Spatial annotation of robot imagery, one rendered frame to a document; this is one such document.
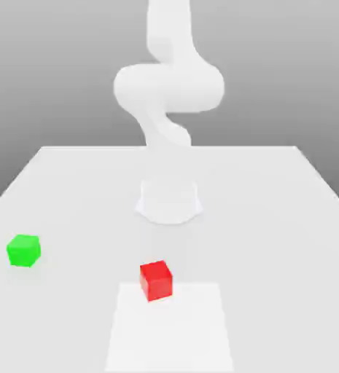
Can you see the small green cube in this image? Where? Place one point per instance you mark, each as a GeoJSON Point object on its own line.
{"type": "Point", "coordinates": [23, 250]}

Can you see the small red cube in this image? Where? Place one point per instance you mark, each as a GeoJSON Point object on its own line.
{"type": "Point", "coordinates": [156, 281]}

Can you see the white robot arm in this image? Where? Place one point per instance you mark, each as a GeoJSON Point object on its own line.
{"type": "Point", "coordinates": [169, 87]}

